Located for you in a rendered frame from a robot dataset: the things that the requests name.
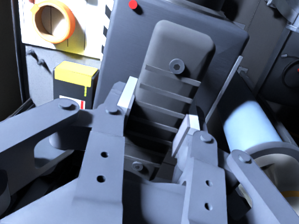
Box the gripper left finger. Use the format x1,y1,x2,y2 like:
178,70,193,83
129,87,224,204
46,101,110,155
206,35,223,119
0,76,138,211

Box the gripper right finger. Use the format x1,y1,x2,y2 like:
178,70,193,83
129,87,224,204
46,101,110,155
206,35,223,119
171,114,282,224

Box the dark grey camera body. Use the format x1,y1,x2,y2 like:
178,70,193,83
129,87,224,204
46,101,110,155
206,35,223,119
93,0,292,185

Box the grey ribbed camera handle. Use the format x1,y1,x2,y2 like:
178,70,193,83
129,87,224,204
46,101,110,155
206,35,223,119
124,19,216,180

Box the black and yellow battery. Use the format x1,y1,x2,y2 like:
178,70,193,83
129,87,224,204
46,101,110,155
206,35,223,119
52,60,100,110

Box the orange tape roll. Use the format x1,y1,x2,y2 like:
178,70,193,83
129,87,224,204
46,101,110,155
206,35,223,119
31,0,77,44

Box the grey metal fitting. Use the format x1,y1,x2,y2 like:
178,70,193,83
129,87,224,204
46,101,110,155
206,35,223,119
266,0,299,31

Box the pale blue camera lens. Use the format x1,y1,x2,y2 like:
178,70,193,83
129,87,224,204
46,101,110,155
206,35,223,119
222,100,299,206

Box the black cable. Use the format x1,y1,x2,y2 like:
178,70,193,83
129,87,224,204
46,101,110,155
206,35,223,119
281,59,299,88

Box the black upright post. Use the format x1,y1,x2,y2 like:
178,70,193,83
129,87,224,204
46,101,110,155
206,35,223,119
10,0,31,103

